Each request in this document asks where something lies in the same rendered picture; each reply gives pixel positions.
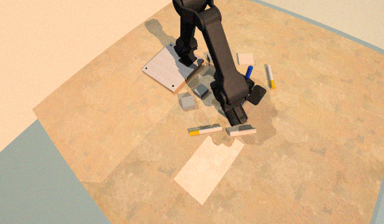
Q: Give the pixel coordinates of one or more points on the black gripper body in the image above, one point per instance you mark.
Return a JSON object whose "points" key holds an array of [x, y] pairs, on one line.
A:
{"points": [[255, 95]]}

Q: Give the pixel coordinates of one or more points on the dark grey keyboard with beige keys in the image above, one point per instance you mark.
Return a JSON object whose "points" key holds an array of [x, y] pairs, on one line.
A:
{"points": [[220, 110]]}

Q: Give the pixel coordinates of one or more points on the grey and yellow cylinder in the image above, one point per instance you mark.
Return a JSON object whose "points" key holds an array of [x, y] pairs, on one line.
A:
{"points": [[208, 130], [271, 78]]}

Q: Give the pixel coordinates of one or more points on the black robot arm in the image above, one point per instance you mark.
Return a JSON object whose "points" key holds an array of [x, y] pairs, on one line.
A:
{"points": [[230, 88]]}

